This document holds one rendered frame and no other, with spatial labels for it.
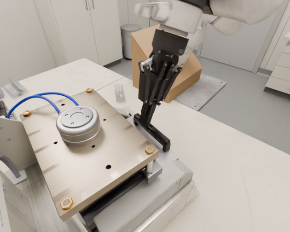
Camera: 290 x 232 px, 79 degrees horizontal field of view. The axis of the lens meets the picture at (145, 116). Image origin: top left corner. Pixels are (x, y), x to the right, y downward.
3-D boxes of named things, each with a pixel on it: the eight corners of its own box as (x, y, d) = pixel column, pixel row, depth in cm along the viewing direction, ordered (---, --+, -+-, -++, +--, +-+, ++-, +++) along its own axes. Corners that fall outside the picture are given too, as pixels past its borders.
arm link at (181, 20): (211, 13, 36) (200, 41, 38) (168, 4, 43) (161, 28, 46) (171, -8, 27) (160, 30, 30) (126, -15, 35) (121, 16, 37)
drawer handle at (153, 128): (165, 153, 49) (166, 143, 46) (133, 123, 58) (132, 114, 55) (170, 149, 50) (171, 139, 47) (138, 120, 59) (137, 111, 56)
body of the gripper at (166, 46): (172, 32, 33) (157, 79, 37) (197, 40, 38) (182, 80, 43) (147, 24, 37) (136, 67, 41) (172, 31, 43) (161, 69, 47)
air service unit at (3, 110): (14, 161, 46) (-21, 119, 37) (5, 130, 55) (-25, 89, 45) (35, 151, 49) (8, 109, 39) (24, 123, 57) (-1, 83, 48)
